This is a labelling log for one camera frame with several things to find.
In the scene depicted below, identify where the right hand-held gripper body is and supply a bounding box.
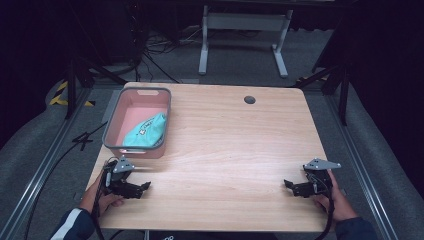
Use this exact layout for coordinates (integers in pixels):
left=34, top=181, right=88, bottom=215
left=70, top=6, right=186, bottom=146
left=302, top=157, right=342, bottom=198

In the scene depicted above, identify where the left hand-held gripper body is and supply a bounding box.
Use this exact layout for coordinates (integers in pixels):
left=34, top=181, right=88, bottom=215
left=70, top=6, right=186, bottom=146
left=101, top=155, right=136, bottom=198

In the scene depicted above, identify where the teal cloth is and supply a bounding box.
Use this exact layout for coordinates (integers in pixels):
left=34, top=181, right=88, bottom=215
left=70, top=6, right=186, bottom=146
left=122, top=112, right=167, bottom=148

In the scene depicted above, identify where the pink basin with grey rim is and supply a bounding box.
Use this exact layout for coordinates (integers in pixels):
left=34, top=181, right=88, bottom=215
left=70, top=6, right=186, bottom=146
left=101, top=86, right=173, bottom=160

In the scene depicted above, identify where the person's left hand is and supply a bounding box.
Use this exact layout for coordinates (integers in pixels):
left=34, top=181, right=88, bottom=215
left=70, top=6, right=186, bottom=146
left=79, top=171, right=125, bottom=218

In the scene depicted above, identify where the person's right hand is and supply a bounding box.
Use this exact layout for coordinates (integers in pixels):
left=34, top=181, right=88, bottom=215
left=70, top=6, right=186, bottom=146
left=312, top=169, right=360, bottom=224

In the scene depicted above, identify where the black tape cross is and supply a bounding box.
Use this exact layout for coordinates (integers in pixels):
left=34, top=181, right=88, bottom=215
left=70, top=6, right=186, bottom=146
left=71, top=131, right=95, bottom=152

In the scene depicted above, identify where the black metal stand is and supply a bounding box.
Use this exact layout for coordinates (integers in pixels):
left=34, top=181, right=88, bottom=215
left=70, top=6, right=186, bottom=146
left=64, top=57, right=128, bottom=120
left=294, top=63, right=352, bottom=127

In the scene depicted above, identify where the yellow black hazard tape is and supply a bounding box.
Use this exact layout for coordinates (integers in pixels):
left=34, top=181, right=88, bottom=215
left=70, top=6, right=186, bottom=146
left=48, top=80, right=97, bottom=108

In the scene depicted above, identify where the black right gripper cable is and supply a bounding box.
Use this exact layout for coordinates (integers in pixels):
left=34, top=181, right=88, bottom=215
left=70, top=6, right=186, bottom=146
left=313, top=173, right=336, bottom=240

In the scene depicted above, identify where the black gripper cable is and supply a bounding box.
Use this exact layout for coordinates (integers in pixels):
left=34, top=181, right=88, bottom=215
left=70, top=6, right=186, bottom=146
left=313, top=173, right=336, bottom=240
left=90, top=159, right=120, bottom=240

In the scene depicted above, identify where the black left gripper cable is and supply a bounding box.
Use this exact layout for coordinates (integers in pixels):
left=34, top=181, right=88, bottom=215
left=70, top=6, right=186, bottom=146
left=90, top=159, right=120, bottom=240

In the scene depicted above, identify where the aluminium floor rail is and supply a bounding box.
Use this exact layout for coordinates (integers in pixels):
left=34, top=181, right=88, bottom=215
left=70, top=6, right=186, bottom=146
left=0, top=87, right=94, bottom=240
left=323, top=94, right=400, bottom=240

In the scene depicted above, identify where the black floor cable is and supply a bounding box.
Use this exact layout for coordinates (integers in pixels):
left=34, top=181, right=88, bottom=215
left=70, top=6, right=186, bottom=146
left=22, top=120, right=110, bottom=240

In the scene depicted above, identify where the tangle of floor cables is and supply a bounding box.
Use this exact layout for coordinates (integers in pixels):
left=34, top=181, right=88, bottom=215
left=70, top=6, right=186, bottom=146
left=131, top=19, right=208, bottom=84

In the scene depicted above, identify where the white metal desk frame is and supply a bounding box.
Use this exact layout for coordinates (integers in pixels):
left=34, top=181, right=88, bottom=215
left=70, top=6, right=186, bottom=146
left=198, top=4, right=295, bottom=79

